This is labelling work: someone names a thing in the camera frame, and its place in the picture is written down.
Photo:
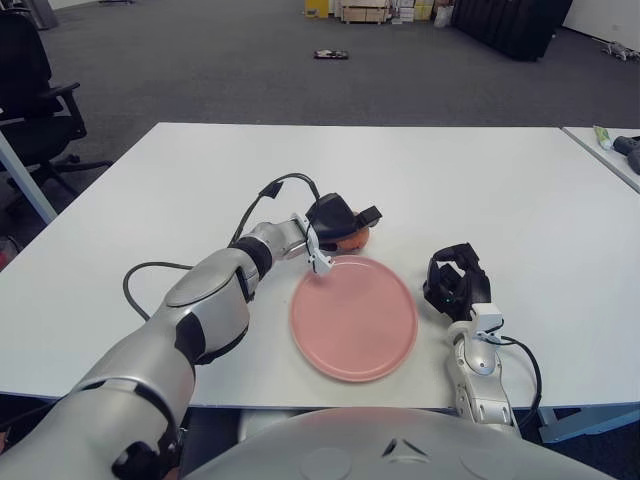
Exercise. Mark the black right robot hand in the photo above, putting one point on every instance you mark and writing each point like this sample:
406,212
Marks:
465,287

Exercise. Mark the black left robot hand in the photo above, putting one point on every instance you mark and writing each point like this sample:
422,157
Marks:
332,217

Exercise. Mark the red yellow apple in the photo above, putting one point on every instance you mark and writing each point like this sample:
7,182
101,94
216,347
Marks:
357,241

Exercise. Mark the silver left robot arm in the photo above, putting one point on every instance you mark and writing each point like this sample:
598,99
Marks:
210,300

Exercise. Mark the pink round plate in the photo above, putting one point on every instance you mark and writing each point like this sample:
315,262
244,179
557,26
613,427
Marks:
355,325

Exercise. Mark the grey robot torso shell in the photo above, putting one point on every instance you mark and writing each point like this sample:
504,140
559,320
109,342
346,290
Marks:
375,450

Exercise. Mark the green white tube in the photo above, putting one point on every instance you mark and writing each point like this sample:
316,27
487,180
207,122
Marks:
602,136

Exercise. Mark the wooden crate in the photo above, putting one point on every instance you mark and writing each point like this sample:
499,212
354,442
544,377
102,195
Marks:
365,12

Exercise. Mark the yellow box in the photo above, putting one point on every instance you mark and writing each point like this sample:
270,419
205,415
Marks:
317,7

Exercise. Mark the black handheld controller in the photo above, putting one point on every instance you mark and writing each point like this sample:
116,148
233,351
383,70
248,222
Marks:
626,143

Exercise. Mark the stacked cardboard boxes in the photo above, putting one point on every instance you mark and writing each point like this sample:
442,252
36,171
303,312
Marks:
411,9

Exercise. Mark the white plastic bag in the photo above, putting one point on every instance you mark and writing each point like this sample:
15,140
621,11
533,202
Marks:
442,16

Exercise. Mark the black partition curtain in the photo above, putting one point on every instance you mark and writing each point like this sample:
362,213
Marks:
512,27

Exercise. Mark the small grey quadruped robot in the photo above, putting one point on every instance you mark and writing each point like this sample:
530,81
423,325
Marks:
617,50

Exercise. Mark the grey blue desk leg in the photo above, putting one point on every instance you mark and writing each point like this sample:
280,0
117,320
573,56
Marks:
25,180

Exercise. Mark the small red object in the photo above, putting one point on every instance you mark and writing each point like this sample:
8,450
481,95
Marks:
3,250

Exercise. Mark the black office chair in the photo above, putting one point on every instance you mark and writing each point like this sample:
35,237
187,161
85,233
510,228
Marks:
25,75

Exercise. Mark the grey cabinet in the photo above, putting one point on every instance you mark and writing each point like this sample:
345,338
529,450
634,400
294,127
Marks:
39,12

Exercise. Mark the grey blue table frame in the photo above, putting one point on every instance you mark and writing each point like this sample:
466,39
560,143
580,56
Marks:
585,425

